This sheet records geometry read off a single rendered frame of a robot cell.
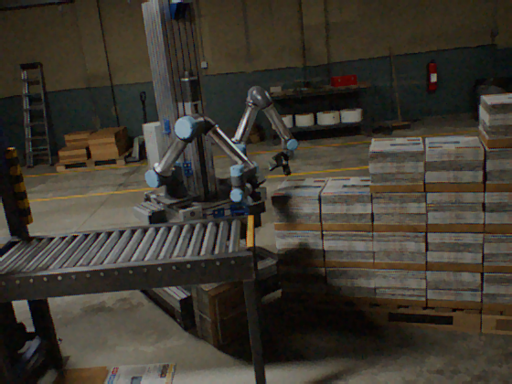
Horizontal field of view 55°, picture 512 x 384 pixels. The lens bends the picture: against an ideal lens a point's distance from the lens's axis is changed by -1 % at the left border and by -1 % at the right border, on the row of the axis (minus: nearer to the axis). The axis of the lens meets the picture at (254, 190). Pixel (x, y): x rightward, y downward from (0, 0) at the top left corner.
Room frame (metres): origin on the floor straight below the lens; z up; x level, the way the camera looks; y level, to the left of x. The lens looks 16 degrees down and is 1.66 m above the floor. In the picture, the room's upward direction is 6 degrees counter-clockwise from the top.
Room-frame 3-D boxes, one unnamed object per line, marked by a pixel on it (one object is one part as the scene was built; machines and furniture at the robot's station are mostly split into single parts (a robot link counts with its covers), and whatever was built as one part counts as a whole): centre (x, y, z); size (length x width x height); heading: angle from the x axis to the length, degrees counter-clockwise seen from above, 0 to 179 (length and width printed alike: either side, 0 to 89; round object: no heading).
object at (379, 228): (2.79, -0.70, 0.40); 1.16 x 0.38 x 0.51; 71
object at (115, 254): (2.31, 0.71, 0.77); 0.47 x 0.05 x 0.05; 178
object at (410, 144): (2.75, -0.83, 1.06); 0.37 x 0.29 x 0.01; 162
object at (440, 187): (2.65, -1.11, 0.86); 0.38 x 0.29 x 0.04; 160
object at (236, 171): (2.64, 0.07, 1.01); 0.11 x 0.08 x 0.11; 149
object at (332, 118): (8.88, -1.26, 0.55); 1.80 x 0.70 x 1.09; 88
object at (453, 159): (2.65, -1.11, 0.95); 0.38 x 0.29 x 0.23; 160
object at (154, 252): (2.30, 0.51, 0.77); 0.47 x 0.05 x 0.05; 178
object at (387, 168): (2.75, -0.83, 0.95); 0.38 x 0.29 x 0.23; 162
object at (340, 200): (2.79, -0.70, 0.42); 1.17 x 0.39 x 0.83; 71
